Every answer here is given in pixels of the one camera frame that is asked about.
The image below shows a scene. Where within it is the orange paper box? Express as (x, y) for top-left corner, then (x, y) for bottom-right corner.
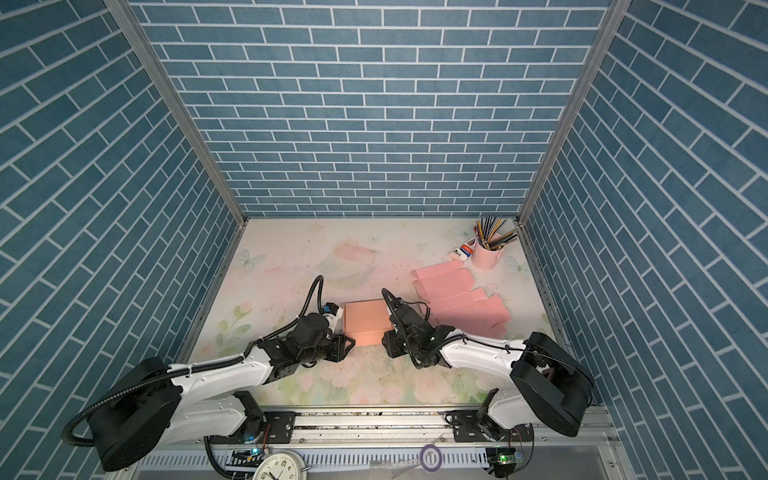
(343, 299), (393, 347)

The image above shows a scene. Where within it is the pink paper box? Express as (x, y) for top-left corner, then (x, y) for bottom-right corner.
(411, 260), (511, 339)

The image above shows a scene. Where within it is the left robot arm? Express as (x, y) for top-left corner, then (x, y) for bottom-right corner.
(61, 276), (355, 472)

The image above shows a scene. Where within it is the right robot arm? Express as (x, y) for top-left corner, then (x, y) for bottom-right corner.
(382, 288), (595, 440)

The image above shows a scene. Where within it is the pink pencil cup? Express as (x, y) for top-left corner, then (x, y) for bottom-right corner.
(469, 239), (504, 271)

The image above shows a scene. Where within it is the purple tape roll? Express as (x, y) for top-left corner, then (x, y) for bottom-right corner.
(419, 444), (443, 473)

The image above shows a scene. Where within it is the coloured pencils bundle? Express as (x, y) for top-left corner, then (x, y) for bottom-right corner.
(474, 216), (518, 251)

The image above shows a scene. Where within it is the white analog clock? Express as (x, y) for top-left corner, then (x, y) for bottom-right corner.
(251, 451), (309, 480)

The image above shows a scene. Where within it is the green lit circuit board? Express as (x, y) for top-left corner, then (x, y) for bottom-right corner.
(485, 447), (518, 479)

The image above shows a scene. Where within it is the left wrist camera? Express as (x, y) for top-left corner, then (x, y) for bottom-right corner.
(322, 302), (344, 334)

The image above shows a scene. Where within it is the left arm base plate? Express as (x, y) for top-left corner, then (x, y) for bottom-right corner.
(209, 411), (296, 446)

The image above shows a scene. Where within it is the aluminium rail frame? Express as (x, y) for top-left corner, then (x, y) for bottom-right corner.
(104, 404), (637, 480)

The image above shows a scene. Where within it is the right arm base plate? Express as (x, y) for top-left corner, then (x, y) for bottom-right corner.
(443, 410), (534, 443)

